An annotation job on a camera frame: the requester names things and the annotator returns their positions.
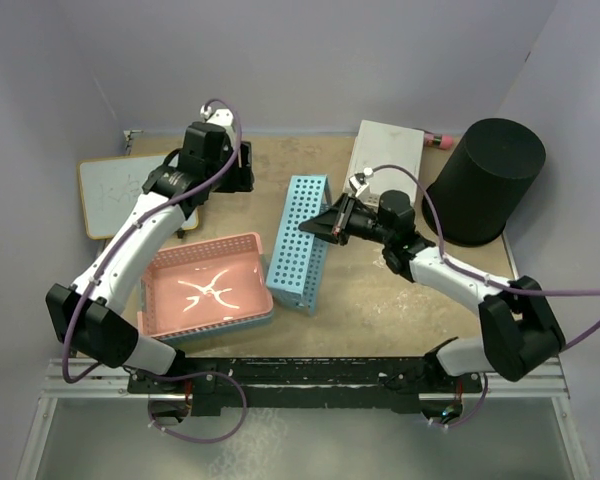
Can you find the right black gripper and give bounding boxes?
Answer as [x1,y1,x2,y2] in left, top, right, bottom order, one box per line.
[300,192,393,246]

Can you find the blue perforated basket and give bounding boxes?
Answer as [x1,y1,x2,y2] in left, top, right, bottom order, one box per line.
[266,175,331,315]

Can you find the pink perforated basket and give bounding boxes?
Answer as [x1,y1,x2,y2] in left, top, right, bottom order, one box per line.
[137,232,274,345]

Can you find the large black plastic bin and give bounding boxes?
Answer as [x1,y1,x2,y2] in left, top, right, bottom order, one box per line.
[422,118,546,247]

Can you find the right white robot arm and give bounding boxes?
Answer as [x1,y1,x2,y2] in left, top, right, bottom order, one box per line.
[299,190,566,391]

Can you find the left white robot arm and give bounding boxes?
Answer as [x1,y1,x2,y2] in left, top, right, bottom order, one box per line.
[45,109,248,392]

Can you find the pink marker pen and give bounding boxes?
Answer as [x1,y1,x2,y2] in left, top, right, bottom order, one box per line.
[424,131,454,150]

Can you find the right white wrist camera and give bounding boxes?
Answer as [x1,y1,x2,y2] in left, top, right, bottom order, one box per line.
[348,167,374,201]

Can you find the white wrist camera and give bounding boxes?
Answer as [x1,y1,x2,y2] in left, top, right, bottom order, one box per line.
[348,167,374,201]
[200,102,238,137]

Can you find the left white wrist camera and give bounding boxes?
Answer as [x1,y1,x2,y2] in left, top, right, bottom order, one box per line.
[200,102,238,137]

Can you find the small whiteboard yellow frame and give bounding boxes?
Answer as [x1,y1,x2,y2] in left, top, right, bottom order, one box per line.
[76,152,200,241]

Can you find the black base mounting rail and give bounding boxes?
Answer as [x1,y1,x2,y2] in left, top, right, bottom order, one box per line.
[128,352,483,416]

